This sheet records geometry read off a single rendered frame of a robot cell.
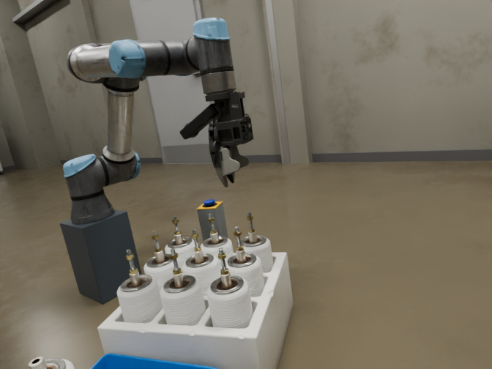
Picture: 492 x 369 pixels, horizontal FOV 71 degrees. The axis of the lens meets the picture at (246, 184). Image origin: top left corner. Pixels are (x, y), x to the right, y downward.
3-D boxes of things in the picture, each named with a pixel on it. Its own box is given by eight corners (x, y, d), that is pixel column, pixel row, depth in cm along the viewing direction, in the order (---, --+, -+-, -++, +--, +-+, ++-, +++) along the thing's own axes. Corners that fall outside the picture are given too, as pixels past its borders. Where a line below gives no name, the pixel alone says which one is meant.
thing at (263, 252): (247, 290, 108) (238, 236, 104) (277, 287, 107) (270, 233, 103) (244, 307, 99) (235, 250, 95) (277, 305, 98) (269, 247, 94)
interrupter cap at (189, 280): (157, 293, 79) (156, 290, 78) (176, 276, 85) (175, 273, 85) (184, 296, 75) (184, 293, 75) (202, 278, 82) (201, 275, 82)
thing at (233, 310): (260, 367, 76) (248, 293, 72) (217, 371, 77) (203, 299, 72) (258, 337, 85) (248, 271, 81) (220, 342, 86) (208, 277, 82)
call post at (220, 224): (211, 291, 124) (196, 209, 117) (218, 281, 130) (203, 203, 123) (230, 291, 122) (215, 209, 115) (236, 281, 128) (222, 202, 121)
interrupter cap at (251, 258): (242, 252, 93) (242, 250, 93) (263, 258, 88) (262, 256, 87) (221, 263, 88) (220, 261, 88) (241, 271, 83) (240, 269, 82)
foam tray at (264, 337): (113, 391, 85) (96, 327, 81) (183, 300, 121) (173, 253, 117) (267, 410, 73) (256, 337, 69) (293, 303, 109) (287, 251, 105)
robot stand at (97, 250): (79, 293, 137) (58, 222, 130) (119, 272, 150) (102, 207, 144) (102, 304, 126) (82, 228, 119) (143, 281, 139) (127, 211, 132)
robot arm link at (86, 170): (65, 195, 130) (56, 159, 127) (101, 185, 138) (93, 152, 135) (75, 198, 121) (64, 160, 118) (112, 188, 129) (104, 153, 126)
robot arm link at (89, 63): (48, 45, 101) (118, 27, 67) (86, 45, 108) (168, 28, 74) (57, 86, 105) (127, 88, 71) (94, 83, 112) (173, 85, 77)
